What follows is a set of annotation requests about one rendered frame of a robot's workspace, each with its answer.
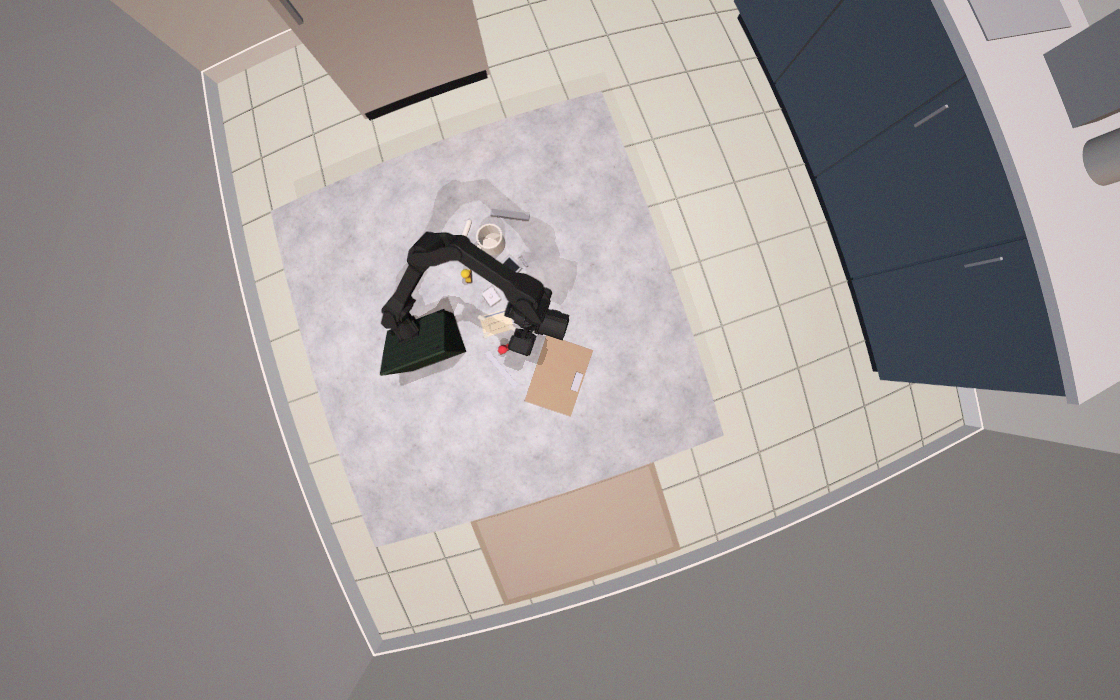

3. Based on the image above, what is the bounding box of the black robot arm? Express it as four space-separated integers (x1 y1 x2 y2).
381 231 569 344

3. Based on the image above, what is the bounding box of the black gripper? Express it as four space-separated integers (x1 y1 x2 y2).
508 287 552 356

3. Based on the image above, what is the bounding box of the beige card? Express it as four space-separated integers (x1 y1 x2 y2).
478 309 515 339

